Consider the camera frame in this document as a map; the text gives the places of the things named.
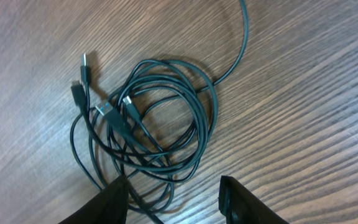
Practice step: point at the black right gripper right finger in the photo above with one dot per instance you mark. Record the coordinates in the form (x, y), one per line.
(240, 206)

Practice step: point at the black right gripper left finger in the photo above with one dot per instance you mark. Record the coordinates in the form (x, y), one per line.
(110, 206)

